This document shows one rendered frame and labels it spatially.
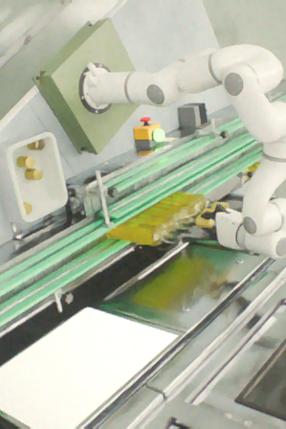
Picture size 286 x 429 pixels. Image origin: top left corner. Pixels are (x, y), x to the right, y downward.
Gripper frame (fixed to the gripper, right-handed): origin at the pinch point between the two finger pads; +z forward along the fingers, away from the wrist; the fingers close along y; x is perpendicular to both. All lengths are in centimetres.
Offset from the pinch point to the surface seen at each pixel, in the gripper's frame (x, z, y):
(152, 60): -24, 50, 44
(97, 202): 22.7, 23.6, 8.9
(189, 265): 6.5, 3.5, -12.7
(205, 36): -60, 60, 48
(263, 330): 13.1, -32.7, -16.9
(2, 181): 49, 27, 23
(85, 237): 33.5, 13.8, 3.9
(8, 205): 49, 27, 16
